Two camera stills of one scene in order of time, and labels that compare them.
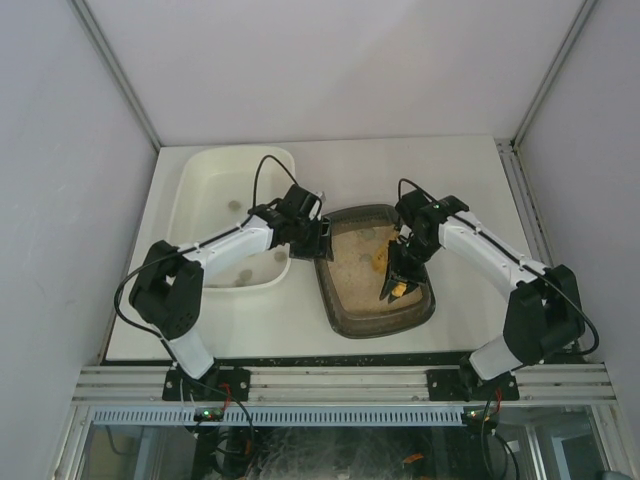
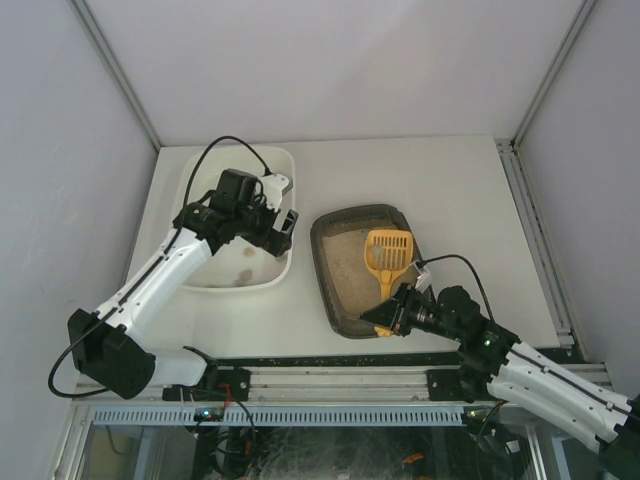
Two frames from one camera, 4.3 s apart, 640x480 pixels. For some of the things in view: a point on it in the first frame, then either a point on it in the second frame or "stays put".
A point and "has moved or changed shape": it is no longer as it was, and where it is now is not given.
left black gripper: [310, 242] → [279, 236]
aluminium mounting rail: [569, 383] stays put
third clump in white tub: [245, 275] stays put
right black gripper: [403, 261] → [398, 317]
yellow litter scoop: [380, 262] has moved or changed shape
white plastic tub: [214, 188] stays put
